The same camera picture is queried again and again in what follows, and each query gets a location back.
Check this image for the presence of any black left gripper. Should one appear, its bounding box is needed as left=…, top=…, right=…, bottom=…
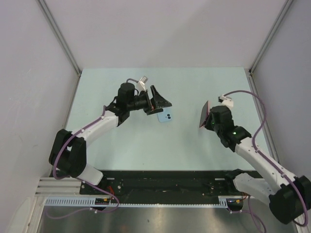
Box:
left=127, top=86, right=171, bottom=116

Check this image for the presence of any blue cased phone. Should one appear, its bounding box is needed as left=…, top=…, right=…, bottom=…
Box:
left=157, top=108, right=172, bottom=123

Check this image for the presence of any pink phone case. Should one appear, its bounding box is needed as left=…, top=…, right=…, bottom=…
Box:
left=198, top=100, right=212, bottom=129

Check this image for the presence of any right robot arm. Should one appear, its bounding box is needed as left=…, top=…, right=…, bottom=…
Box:
left=199, top=102, right=311, bottom=224

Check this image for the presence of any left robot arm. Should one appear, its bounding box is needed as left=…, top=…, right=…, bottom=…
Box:
left=49, top=83, right=172, bottom=194

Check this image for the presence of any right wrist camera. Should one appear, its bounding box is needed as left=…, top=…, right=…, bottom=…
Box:
left=218, top=95, right=234, bottom=109

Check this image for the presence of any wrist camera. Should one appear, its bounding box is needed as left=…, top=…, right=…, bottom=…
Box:
left=218, top=95, right=234, bottom=109
left=136, top=76, right=148, bottom=92

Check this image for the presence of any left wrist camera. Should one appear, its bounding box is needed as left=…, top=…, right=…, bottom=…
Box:
left=136, top=76, right=148, bottom=92

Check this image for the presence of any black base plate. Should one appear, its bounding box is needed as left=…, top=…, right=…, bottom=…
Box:
left=77, top=170, right=246, bottom=203

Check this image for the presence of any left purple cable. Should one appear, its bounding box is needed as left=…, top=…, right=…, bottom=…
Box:
left=45, top=78, right=141, bottom=219

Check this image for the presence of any aluminium rail frame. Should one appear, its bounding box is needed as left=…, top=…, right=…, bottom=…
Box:
left=35, top=177, right=81, bottom=197

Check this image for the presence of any white cable duct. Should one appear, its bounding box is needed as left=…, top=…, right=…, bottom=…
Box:
left=45, top=196, right=243, bottom=208

